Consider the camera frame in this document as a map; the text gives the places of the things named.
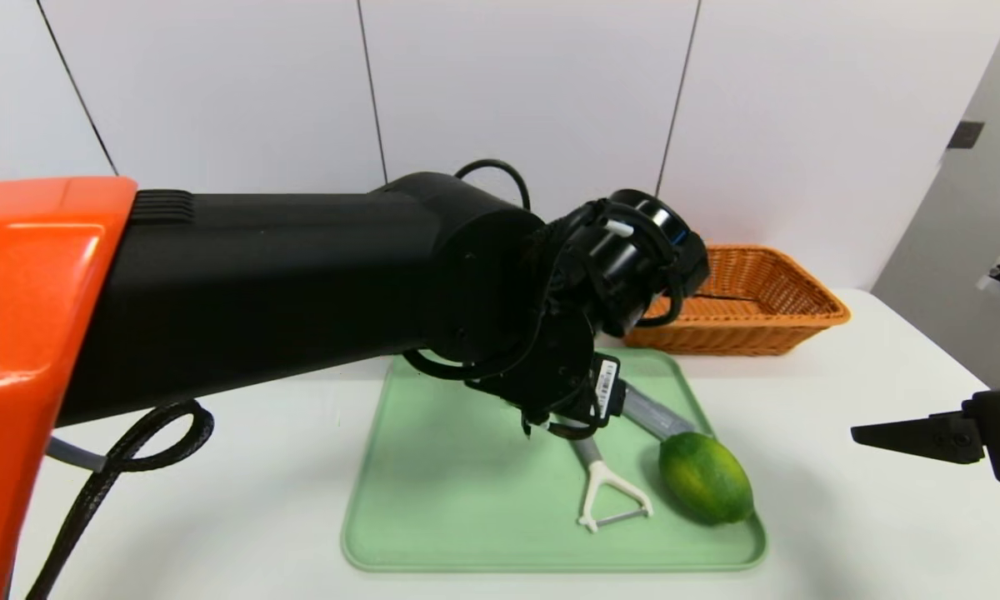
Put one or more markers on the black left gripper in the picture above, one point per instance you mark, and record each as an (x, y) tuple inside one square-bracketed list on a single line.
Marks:
[(605, 385)]

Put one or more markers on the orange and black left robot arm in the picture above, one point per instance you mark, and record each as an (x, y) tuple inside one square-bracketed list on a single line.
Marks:
[(258, 275)]

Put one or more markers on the orange wicker basket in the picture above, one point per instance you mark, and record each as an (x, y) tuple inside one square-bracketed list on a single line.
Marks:
[(758, 333)]

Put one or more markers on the grey pencil lead case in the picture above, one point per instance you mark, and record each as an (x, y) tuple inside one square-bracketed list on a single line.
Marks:
[(658, 417)]

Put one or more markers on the green lime fruit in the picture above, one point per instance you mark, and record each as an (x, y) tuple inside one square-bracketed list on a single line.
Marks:
[(707, 479)]

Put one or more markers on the light green plastic tray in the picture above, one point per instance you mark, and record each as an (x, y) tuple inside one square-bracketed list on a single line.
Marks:
[(450, 500)]

